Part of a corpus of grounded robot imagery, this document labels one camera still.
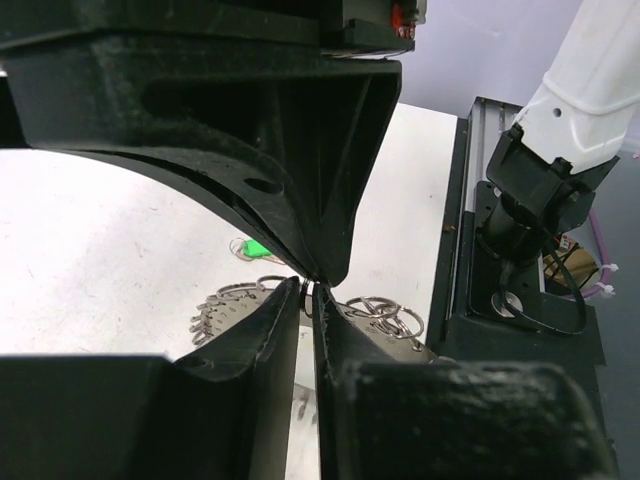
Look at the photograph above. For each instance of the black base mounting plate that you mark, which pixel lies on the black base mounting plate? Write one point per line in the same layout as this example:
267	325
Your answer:
520	280

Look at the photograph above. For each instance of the green tag key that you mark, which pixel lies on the green tag key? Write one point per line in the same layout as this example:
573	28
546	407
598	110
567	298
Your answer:
249	250

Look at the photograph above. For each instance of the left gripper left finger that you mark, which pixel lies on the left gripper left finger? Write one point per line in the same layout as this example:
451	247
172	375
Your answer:
220	412

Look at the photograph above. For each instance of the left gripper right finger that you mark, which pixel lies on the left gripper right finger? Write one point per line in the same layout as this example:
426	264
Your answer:
379	418

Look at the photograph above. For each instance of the metal disc with keyrings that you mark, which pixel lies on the metal disc with keyrings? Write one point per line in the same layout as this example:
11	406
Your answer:
394	328

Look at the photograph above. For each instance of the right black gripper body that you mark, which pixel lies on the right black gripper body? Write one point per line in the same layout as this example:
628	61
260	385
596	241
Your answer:
325	29

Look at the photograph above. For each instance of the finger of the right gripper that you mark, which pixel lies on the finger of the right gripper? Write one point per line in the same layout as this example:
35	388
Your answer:
92	100
331	130

